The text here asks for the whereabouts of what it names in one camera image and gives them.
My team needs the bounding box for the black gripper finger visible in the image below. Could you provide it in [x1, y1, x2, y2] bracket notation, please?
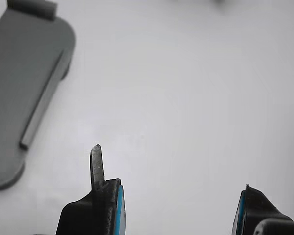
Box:
[231, 184, 294, 235]
[55, 144, 126, 235]

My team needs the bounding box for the light gray ribbed tray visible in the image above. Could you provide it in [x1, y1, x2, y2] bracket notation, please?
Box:
[0, 0, 77, 190]

